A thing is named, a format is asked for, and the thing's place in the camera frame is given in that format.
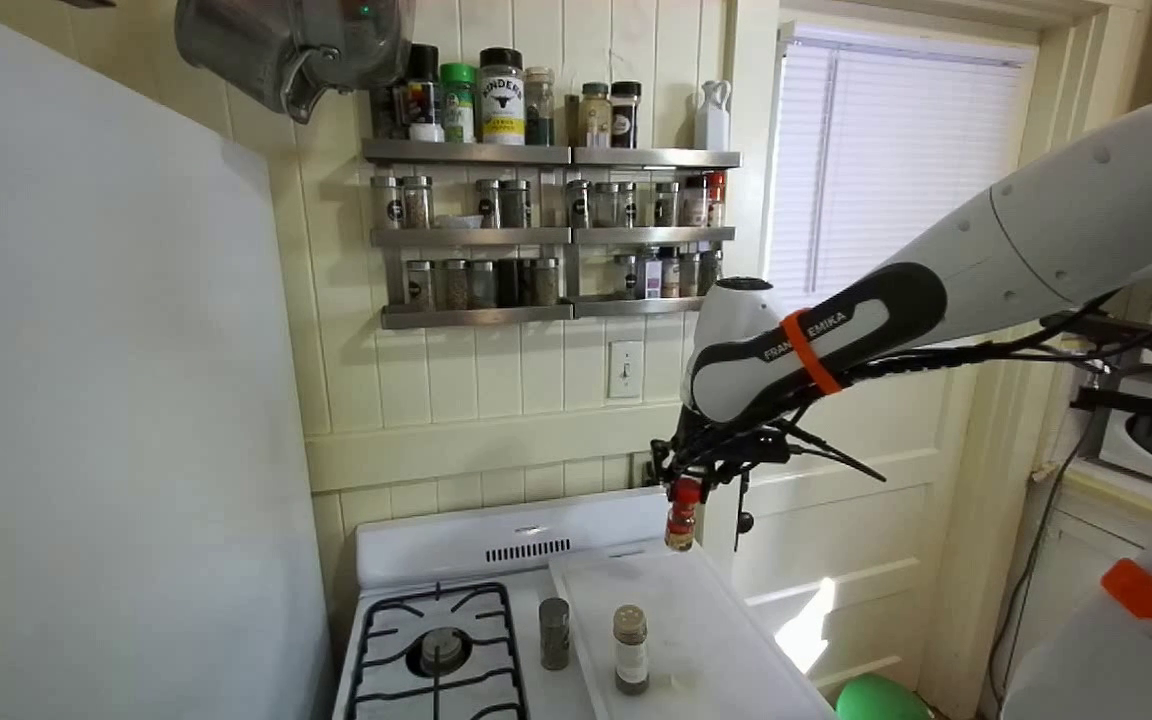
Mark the green object on floor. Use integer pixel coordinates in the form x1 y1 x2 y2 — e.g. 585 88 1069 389
831 674 938 720

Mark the clear spice jar on board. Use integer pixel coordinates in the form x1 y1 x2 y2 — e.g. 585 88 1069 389
611 602 652 696

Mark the green lid spice bottle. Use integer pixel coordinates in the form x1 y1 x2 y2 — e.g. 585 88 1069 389
440 63 475 144

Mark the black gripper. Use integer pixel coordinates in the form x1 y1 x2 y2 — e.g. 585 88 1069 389
652 408 790 490

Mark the white gas stove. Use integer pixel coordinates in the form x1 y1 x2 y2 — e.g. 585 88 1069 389
329 482 836 720

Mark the orange capped spice bottle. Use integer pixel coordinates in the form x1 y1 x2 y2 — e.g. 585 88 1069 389
663 475 706 553

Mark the white label spice container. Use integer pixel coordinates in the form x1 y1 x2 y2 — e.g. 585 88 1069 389
480 48 527 144

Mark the white cutting board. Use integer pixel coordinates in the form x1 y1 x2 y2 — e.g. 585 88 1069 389
553 542 831 720

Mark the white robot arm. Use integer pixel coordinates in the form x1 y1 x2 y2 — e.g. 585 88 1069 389
652 105 1152 720

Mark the black stove grate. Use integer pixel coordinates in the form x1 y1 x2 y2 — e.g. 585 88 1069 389
340 581 527 720

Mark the metal spice shelf rack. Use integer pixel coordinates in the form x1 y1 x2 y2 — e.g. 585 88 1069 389
364 141 739 328

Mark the red lid spice jar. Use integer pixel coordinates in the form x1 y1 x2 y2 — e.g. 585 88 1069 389
706 166 727 228

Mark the stove burner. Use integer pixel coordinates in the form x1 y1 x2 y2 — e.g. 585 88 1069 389
414 629 472 674

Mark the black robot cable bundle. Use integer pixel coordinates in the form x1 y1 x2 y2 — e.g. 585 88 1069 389
652 270 1152 490

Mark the white refrigerator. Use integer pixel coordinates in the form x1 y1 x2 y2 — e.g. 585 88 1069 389
0 25 332 720

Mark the hanging steel pan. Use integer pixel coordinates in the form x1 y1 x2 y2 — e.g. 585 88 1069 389
172 0 408 124

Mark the black wall outlet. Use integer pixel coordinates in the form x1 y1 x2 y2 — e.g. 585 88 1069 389
633 451 659 486

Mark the grey jar on stove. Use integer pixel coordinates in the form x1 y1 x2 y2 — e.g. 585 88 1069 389
541 594 571 672

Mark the white window blind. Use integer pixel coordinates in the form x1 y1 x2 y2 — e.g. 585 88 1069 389
765 25 1032 306

